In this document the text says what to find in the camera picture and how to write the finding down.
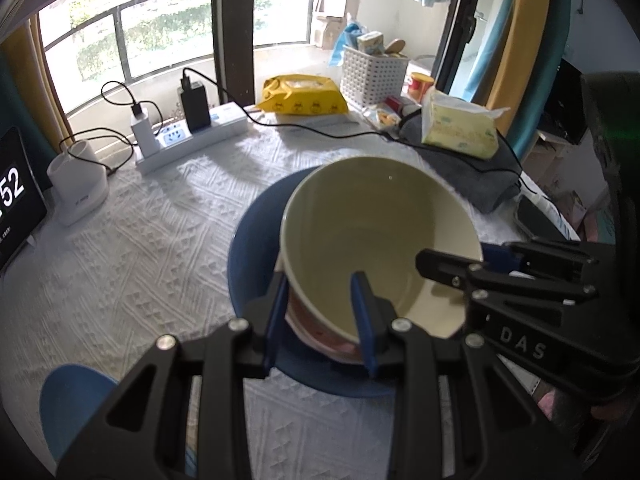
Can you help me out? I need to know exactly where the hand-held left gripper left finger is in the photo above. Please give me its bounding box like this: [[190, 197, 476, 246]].
[[55, 271, 291, 480]]

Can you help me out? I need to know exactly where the blue bowl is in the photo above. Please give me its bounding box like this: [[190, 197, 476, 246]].
[[227, 165, 481, 400]]

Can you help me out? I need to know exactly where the orange lidded jar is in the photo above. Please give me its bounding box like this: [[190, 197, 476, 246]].
[[407, 72, 435, 103]]

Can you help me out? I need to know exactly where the grey folded cloth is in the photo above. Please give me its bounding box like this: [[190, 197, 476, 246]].
[[400, 110, 523, 213]]

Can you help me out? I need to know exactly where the black charger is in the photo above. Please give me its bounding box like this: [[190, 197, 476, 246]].
[[179, 85, 212, 133]]

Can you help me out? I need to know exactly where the yellow wet wipes pack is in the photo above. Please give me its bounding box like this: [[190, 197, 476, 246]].
[[256, 75, 349, 117]]

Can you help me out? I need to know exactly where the blue plastic bag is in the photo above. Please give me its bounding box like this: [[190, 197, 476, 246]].
[[330, 19, 363, 68]]

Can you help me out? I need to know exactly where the yellow curtain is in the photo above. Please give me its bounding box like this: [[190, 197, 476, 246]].
[[0, 17, 68, 141], [487, 0, 553, 126]]

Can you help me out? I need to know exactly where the cardboard box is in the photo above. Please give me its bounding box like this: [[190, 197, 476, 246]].
[[314, 12, 348, 51]]

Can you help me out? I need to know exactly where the white perforated basket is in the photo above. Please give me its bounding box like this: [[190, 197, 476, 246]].
[[340, 44, 411, 111]]

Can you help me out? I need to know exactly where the black cable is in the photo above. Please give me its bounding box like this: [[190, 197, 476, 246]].
[[181, 66, 523, 181], [60, 80, 166, 178]]

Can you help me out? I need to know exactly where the yellow green carton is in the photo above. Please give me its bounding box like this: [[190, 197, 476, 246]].
[[356, 31, 386, 56]]

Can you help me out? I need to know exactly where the white charger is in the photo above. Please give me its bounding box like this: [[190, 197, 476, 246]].
[[131, 112, 162, 156]]

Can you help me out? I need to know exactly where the blue plate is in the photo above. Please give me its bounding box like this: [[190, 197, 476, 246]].
[[39, 364, 121, 466]]

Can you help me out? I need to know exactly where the balcony railing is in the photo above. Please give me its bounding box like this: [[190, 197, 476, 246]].
[[37, 0, 336, 121]]

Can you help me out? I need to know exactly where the white desk lamp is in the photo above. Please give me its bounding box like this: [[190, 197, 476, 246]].
[[0, 0, 109, 227]]

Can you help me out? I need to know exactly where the light blue curtain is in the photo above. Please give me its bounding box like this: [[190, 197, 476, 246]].
[[457, 0, 521, 106]]

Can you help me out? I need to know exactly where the pink dotted bowl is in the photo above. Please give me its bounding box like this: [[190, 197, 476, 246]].
[[284, 285, 364, 366]]

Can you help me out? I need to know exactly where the dark window frame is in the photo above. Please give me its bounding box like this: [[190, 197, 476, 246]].
[[210, 0, 486, 108]]

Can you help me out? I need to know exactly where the black cabinet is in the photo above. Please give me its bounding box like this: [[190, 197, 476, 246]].
[[542, 57, 591, 146]]

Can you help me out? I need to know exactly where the white power strip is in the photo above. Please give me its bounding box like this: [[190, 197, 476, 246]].
[[134, 101, 249, 176]]

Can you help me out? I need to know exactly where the black phone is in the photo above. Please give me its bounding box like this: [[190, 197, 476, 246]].
[[515, 195, 556, 241]]

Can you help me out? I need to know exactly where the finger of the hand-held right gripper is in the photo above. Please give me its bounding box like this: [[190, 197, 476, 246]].
[[415, 249, 598, 311], [481, 241, 598, 281]]

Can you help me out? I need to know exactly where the black tablet with clock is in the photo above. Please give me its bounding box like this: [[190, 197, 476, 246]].
[[0, 126, 49, 273]]

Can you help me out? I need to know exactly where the pale yellow bowl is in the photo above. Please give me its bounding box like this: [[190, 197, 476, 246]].
[[279, 156, 485, 347]]

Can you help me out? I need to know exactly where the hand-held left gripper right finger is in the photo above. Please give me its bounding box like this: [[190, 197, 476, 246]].
[[350, 271, 586, 480]]

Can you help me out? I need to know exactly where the yellow tissue pack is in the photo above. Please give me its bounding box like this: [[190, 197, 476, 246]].
[[421, 87, 511, 160]]

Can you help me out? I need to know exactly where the teal curtain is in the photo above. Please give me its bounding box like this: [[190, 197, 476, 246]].
[[515, 0, 573, 161], [0, 50, 56, 166]]

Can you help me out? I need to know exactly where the white textured tablecloth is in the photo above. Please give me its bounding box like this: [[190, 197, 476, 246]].
[[0, 110, 551, 480]]

